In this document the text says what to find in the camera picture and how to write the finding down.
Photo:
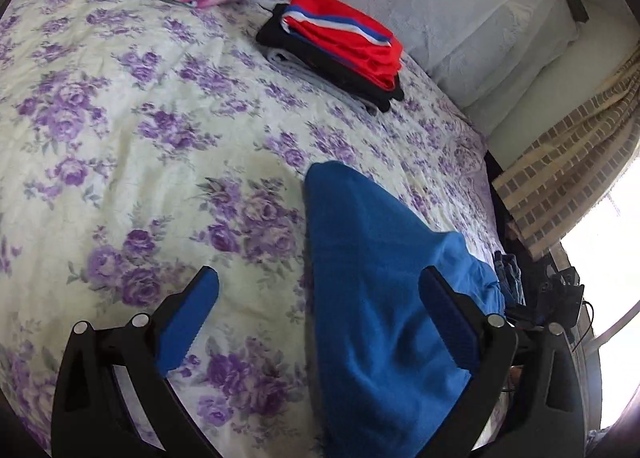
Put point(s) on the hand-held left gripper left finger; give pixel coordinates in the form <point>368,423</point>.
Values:
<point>190,318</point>

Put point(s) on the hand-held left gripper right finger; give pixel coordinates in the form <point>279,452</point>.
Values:
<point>450,323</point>

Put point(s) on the brick patterned curtain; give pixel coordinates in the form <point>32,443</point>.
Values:
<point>560,168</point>

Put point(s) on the blue denim jeans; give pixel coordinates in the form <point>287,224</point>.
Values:
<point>509,275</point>

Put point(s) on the red and blue pants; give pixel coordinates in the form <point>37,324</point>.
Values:
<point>370,288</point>

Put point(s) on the purple floral bedspread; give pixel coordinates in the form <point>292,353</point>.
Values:
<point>150,113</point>

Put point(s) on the black folded garment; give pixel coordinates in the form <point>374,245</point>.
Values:
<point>270,33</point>

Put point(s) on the bright window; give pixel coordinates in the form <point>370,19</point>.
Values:
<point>615,263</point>

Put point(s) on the grey folded garment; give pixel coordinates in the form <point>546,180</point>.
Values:
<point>282,58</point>

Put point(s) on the red folded garment with stripes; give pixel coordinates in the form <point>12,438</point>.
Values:
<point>350,38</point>

